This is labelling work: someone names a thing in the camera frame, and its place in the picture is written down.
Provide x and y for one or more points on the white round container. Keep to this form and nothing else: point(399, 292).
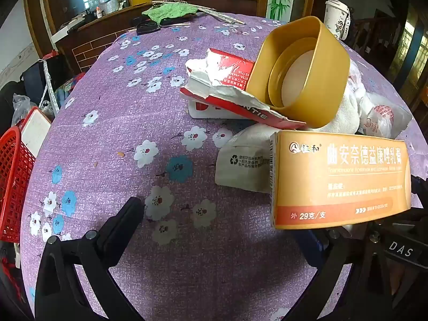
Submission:
point(108, 6)

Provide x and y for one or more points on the orange medicine box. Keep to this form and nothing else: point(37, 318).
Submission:
point(341, 180)

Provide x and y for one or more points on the purple floral tablecloth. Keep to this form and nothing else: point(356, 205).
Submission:
point(133, 107)

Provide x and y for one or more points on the yellow plastic bowl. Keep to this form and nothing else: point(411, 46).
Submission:
point(301, 73)

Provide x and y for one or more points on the clear knotted plastic bag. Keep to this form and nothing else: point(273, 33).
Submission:
point(357, 88)

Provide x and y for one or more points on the clear plastic bag red print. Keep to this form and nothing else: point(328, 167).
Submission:
point(388, 117)

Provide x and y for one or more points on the dark blue bag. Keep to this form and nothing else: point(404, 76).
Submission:
point(36, 77)

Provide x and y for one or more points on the crumpled clear plastic bag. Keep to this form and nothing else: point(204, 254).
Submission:
point(21, 108)

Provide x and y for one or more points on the red plastic basket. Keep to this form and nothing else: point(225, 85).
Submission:
point(13, 187)

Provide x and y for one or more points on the small black object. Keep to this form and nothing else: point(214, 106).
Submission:
point(147, 27)

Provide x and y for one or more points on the white patterned strip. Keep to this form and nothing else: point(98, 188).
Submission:
point(48, 85)

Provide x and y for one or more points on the white printed tumbler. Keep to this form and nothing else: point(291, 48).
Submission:
point(337, 20)

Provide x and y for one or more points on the white tray red rim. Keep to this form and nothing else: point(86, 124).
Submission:
point(35, 133)

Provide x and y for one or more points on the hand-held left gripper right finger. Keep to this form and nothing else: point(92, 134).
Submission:
point(334, 274)

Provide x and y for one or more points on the torn red white carton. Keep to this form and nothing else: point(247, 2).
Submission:
point(220, 83)

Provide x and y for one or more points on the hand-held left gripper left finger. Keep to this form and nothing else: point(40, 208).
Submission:
point(128, 214)

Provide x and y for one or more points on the wooden counter brick front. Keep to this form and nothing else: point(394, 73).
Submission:
point(100, 40)

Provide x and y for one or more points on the white knitted towel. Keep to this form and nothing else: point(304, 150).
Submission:
point(344, 117)

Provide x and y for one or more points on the red colourful shopping bag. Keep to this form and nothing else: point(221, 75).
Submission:
point(68, 85)

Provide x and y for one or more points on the green knitted cloth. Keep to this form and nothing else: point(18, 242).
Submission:
point(167, 13)

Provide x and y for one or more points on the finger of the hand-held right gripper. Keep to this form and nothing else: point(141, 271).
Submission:
point(419, 194)

